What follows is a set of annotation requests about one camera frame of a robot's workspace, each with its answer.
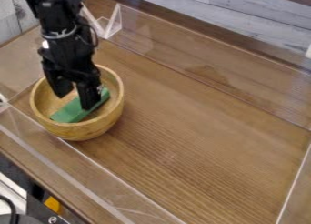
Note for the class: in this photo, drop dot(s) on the clear acrylic front barrier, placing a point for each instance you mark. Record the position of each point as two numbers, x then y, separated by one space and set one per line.
103 182

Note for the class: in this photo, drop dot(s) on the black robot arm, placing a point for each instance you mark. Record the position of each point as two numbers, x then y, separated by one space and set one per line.
59 18

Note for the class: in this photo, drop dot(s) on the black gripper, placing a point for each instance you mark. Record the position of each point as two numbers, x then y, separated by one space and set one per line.
67 64

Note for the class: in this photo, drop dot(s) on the yellow black device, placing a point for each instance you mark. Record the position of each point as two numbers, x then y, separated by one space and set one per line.
42 213

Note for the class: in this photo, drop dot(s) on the clear acrylic corner bracket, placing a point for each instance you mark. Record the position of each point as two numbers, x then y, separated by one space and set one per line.
106 26

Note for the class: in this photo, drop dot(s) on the green rectangular block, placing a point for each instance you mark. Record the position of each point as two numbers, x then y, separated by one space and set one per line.
71 113

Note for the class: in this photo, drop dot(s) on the brown wooden bowl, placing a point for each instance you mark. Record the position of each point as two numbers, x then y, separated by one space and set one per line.
97 123

